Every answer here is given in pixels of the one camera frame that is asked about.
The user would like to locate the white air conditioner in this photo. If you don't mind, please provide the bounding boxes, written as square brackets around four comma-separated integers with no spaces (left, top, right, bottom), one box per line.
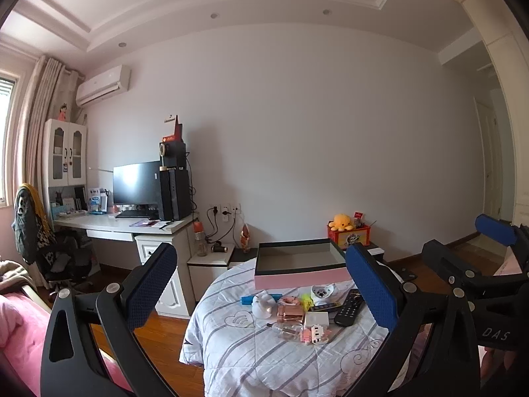
[75,65,132,107]

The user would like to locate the blue and white carton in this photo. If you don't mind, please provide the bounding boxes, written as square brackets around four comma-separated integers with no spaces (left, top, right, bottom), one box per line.
[88,187,109,214]

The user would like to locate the white paw-print dish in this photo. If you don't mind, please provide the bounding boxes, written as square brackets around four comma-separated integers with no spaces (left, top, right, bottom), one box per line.
[310,283,336,302]

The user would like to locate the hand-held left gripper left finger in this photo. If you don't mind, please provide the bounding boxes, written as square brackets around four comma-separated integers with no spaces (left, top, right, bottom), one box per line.
[40,242,178,397]

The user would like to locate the red printed box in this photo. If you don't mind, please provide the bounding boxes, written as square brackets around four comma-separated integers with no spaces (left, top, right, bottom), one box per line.
[327,223,371,249]

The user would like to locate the black power cables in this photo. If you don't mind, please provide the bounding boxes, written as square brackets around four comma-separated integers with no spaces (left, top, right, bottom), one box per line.
[204,207,226,243]

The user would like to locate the clear bottle with orange cap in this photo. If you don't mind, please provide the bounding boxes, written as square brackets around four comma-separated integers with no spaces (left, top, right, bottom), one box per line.
[194,220,207,257]

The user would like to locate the beige blanket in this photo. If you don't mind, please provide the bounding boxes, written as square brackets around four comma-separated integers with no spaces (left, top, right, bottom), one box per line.
[0,258,31,294]

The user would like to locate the black-top low cabinet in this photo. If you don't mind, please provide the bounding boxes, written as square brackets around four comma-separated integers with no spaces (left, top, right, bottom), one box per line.
[229,240,387,269]

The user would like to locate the black speaker box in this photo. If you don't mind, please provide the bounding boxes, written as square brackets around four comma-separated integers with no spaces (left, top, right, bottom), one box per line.
[159,141,186,170]

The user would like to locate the dark grey jacket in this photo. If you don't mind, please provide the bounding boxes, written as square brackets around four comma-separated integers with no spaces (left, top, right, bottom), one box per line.
[12,188,40,259]

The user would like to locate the white low cabinet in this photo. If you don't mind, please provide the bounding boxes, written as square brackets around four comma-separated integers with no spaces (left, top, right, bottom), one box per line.
[187,243,236,302]

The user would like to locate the cream wardrobe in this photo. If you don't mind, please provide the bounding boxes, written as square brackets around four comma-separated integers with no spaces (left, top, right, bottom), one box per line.
[452,0,529,226]

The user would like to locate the window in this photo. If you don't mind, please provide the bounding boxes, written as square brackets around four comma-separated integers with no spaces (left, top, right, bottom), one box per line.
[0,70,21,211]

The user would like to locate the pink blanket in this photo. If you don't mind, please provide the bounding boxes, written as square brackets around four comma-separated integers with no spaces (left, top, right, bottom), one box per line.
[0,289,133,393]

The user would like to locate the white glass-door hutch cabinet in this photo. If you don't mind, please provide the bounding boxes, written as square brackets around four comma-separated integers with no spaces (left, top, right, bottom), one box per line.
[42,118,88,216]

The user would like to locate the black office chair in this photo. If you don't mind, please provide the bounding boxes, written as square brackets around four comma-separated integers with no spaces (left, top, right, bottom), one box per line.
[35,232,98,294]

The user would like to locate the clear glass bottle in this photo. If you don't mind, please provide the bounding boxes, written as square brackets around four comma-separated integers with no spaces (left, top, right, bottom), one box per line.
[272,323,306,340]

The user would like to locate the white figure lamp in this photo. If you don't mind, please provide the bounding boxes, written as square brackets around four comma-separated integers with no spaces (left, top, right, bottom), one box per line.
[252,293,282,320]

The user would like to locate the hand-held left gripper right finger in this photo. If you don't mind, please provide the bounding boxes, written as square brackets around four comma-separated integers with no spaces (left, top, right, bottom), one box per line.
[345,243,482,397]

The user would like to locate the white desk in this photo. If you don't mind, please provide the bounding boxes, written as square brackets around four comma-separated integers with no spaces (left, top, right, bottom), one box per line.
[53,211,195,319]

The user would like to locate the beige curtain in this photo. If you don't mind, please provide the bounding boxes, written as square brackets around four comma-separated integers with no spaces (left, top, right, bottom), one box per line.
[12,55,86,199]

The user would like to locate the red triangular ornament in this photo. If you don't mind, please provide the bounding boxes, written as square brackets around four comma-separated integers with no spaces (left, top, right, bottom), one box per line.
[163,115,184,143]

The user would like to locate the striped white quilt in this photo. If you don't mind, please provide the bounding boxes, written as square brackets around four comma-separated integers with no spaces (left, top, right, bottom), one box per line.
[180,256,414,397]

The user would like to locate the yellow octopus plush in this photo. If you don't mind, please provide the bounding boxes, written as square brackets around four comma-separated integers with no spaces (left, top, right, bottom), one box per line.
[328,213,355,232]

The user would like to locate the yellow patterned cloth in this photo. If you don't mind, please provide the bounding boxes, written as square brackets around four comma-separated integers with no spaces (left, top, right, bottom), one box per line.
[19,183,56,257]

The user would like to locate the white door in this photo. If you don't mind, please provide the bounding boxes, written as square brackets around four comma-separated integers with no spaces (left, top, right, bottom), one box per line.
[473,97,503,220]

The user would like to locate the pink block figure toy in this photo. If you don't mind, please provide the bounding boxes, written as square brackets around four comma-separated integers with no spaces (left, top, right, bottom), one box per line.
[301,325,329,345]

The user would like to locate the small white box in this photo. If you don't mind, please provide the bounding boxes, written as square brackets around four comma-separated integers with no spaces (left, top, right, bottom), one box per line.
[305,311,330,328]

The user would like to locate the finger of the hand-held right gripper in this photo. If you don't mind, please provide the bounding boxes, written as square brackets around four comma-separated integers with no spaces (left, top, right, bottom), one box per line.
[475,214,529,274]
[422,239,497,298]

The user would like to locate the white wall socket panel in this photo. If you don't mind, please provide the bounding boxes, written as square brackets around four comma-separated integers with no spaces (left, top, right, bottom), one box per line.
[208,202,241,216]

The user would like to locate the pink box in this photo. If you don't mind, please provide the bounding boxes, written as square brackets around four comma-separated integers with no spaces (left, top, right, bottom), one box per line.
[253,239,352,291]

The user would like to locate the black remote control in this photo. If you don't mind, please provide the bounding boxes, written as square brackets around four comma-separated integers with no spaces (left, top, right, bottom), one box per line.
[334,288,366,327]

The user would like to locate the black computer tower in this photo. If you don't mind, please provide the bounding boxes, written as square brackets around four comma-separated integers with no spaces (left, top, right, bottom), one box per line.
[158,168,193,221]

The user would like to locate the black computer monitor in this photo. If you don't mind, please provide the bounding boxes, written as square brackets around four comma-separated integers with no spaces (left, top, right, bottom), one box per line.
[112,160,163,211]

